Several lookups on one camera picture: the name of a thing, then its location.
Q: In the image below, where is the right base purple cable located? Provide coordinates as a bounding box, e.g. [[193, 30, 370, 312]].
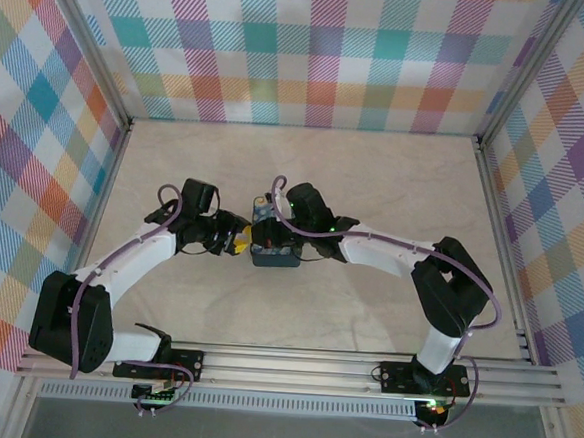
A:
[[415, 351, 483, 437]]

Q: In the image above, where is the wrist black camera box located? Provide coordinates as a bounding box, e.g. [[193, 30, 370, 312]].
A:
[[282, 180, 340, 234], [178, 176, 222, 221]]

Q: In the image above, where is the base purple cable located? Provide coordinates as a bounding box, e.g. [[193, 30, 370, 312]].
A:
[[118, 357, 198, 420], [415, 351, 483, 437]]

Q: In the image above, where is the aluminium corner post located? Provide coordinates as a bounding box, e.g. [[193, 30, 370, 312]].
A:
[[31, 0, 144, 130], [474, 0, 584, 156]]

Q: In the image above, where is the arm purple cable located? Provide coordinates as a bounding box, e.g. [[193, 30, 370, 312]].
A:
[[261, 175, 513, 346], [66, 177, 186, 388]]

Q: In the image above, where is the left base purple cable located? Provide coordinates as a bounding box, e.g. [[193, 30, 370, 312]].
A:
[[118, 357, 198, 420]]

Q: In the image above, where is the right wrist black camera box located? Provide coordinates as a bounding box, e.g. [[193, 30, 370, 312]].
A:
[[282, 180, 340, 234]]

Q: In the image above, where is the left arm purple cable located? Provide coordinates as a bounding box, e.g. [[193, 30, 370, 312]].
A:
[[66, 177, 186, 388]]

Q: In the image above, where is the green lit circuit board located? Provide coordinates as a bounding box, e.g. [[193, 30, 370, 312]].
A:
[[130, 381, 180, 403]]

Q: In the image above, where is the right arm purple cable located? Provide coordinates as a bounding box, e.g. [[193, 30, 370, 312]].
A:
[[261, 175, 513, 346]]

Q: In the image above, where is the aluminium side beam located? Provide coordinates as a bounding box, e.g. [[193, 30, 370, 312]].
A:
[[460, 139, 557, 367], [0, 107, 138, 438]]

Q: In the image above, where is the orange and black circuit board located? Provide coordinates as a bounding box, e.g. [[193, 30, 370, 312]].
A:
[[416, 397, 452, 423]]

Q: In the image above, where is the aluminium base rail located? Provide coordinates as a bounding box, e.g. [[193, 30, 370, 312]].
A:
[[14, 328, 567, 413]]

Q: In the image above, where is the grey slotted cable duct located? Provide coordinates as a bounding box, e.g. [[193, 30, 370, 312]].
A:
[[37, 378, 419, 423]]

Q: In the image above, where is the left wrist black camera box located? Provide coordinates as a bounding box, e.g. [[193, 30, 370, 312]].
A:
[[178, 176, 222, 221]]

